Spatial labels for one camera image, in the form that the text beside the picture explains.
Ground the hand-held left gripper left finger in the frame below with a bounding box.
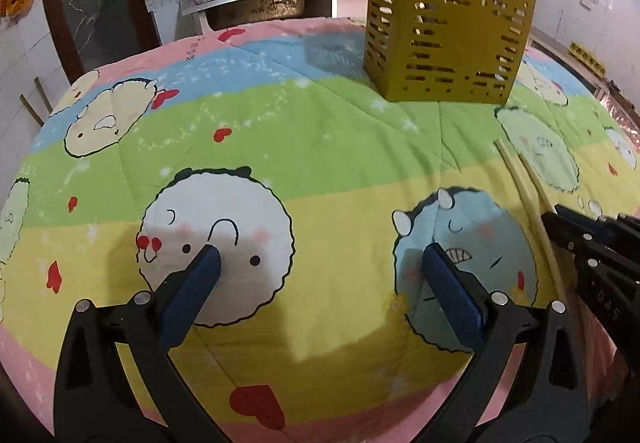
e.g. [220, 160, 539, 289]
[54, 244, 227, 443]

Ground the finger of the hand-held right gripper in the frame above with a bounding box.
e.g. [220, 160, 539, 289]
[541, 212, 609, 275]
[554, 204, 640, 251]

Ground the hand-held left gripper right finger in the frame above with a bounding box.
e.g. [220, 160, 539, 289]
[421, 242, 592, 443]

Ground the wooden chopstick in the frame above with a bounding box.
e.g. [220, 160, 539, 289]
[494, 139, 569, 304]
[517, 153, 559, 217]

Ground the yellow slotted utensil holder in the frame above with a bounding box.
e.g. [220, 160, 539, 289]
[363, 0, 536, 103]

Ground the pink foil sheet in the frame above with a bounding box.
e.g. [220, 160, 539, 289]
[602, 83, 640, 150]

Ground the yellow egg carton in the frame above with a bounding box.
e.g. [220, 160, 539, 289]
[570, 42, 606, 74]

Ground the cartoon printed blanket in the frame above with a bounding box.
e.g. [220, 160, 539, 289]
[0, 16, 640, 443]

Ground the brown wooden stick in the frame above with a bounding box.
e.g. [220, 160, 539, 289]
[34, 77, 54, 112]
[19, 94, 44, 127]

